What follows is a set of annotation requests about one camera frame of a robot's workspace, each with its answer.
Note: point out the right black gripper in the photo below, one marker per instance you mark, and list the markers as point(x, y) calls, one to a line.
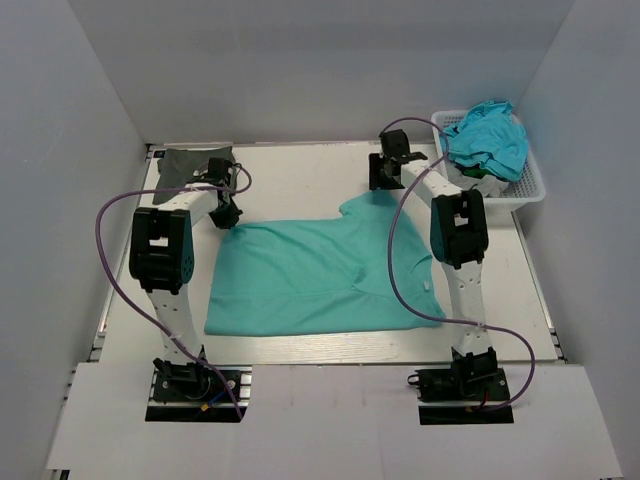
point(374, 161)

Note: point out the dark green cloth in basket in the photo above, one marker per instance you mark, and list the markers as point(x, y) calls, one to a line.
point(475, 173)

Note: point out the folded dark grey t-shirt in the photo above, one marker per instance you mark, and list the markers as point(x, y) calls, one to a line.
point(179, 167)

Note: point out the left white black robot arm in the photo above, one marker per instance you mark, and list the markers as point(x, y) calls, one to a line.
point(192, 186)

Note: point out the white plastic basket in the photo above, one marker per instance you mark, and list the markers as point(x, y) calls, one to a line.
point(529, 189)

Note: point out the grey white cloth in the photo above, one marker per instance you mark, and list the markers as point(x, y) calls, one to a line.
point(489, 185)

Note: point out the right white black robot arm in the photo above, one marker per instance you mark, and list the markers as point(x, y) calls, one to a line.
point(458, 232)

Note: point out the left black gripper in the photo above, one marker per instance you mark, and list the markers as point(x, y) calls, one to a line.
point(231, 219)

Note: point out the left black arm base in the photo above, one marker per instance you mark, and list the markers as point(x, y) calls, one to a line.
point(191, 393)

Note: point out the light blue t-shirt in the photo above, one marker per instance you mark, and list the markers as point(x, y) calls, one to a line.
point(488, 139)

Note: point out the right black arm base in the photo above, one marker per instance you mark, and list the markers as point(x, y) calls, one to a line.
point(468, 392)

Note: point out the teal green t-shirt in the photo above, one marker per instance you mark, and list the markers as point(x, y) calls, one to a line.
point(366, 270)

